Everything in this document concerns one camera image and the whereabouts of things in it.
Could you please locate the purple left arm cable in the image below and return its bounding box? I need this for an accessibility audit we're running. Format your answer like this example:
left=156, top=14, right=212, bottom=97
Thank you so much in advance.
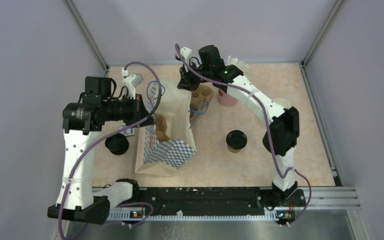
left=56, top=61, right=163, bottom=240

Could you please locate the black plastic cup lid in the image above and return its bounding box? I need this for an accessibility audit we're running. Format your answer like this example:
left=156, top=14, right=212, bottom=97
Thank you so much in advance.
left=226, top=130, right=248, bottom=150

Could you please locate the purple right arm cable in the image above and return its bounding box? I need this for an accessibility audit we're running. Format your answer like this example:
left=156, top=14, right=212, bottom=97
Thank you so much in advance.
left=174, top=43, right=313, bottom=229

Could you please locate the single brown paper cup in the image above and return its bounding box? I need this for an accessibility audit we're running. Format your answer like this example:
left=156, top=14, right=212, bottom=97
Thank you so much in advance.
left=227, top=145, right=242, bottom=154

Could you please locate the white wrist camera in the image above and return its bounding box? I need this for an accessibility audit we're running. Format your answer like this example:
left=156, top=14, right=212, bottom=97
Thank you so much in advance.
left=179, top=47, right=193, bottom=72
left=121, top=69, right=144, bottom=99

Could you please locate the brown pulp cup carrier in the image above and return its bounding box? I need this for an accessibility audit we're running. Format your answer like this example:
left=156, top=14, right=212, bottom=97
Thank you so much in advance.
left=189, top=84, right=214, bottom=111

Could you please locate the stack of brown paper cups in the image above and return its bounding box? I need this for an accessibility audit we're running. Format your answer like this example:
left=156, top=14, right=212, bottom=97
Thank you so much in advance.
left=273, top=98, right=291, bottom=109

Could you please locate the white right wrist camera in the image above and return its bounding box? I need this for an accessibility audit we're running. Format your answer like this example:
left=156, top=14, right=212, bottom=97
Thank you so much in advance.
left=179, top=47, right=193, bottom=72

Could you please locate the stack of black lids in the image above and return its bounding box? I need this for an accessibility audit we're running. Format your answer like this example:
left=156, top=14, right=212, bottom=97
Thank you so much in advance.
left=104, top=133, right=130, bottom=155

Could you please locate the bundle of white straws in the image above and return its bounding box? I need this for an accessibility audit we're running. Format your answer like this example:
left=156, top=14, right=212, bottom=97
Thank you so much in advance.
left=226, top=55, right=250, bottom=74

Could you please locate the pink straw holder cup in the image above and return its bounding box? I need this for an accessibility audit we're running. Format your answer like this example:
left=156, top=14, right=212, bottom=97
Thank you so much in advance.
left=217, top=88, right=238, bottom=108

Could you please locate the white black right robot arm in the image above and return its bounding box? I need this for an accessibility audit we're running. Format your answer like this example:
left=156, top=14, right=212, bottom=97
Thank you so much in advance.
left=175, top=44, right=300, bottom=206

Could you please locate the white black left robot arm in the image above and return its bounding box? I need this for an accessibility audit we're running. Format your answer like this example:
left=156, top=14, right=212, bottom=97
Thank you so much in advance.
left=47, top=76, right=155, bottom=225

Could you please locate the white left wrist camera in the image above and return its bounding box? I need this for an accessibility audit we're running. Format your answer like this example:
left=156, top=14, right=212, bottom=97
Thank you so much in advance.
left=121, top=69, right=144, bottom=99

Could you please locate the small printed card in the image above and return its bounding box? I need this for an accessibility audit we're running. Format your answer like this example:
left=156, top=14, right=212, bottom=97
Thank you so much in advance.
left=115, top=125, right=135, bottom=137

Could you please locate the blue checkered paper bag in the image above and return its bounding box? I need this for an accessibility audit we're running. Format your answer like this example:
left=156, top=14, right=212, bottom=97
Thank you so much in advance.
left=135, top=80, right=211, bottom=177

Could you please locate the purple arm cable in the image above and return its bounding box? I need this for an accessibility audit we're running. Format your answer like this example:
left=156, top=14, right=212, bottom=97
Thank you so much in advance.
left=56, top=61, right=163, bottom=240
left=174, top=43, right=313, bottom=229

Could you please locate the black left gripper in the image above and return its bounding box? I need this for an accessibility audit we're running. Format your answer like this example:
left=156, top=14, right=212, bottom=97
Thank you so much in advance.
left=102, top=92, right=157, bottom=128

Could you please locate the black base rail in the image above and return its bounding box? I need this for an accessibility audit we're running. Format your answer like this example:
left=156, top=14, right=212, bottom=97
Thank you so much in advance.
left=108, top=187, right=307, bottom=223

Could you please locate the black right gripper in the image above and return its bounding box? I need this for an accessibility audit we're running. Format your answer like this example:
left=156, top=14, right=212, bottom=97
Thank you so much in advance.
left=177, top=61, right=212, bottom=94

